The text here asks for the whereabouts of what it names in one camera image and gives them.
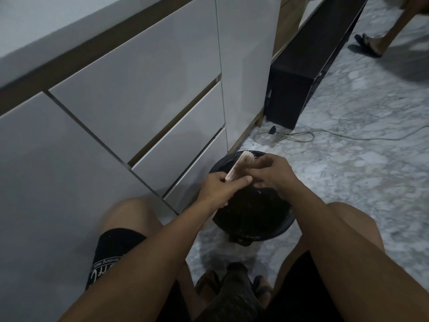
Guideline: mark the black plug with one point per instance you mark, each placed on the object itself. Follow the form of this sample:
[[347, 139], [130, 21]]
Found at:
[[272, 130]]

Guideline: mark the person's black shorts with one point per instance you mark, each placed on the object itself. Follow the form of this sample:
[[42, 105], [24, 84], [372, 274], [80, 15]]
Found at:
[[114, 251]]

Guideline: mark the person's leg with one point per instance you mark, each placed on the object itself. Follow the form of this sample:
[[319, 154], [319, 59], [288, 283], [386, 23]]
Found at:
[[362, 224], [129, 214]]

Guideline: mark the person's right forearm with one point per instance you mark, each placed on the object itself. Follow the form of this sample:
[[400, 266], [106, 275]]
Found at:
[[352, 258]]

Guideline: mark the person's left hand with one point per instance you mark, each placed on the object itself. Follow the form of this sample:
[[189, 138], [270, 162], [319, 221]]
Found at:
[[221, 191]]

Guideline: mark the person's right hand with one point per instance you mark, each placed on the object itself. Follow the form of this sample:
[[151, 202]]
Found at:
[[273, 174]]

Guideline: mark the person's right leg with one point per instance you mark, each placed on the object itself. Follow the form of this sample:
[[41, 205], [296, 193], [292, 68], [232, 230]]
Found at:
[[362, 224]]

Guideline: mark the black speaker box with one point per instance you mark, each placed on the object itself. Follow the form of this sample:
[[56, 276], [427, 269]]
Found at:
[[301, 63]]

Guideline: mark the pink hairbrush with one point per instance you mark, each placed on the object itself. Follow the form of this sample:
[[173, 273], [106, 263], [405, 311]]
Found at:
[[238, 167]]

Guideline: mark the black mesh waste basket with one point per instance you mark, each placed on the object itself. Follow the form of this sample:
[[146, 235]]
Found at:
[[254, 228]]

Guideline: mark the person's left leg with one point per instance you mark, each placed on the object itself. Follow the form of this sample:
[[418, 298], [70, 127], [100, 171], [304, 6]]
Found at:
[[129, 214]]

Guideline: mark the white drawer cabinet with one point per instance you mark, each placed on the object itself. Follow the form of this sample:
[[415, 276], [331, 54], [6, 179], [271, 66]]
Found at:
[[100, 130]]

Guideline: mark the person's black sandal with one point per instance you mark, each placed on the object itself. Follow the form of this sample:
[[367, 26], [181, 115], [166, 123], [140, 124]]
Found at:
[[207, 281], [263, 290]]

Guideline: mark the person's left forearm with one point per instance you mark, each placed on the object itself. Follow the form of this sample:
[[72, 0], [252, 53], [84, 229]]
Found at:
[[144, 264]]

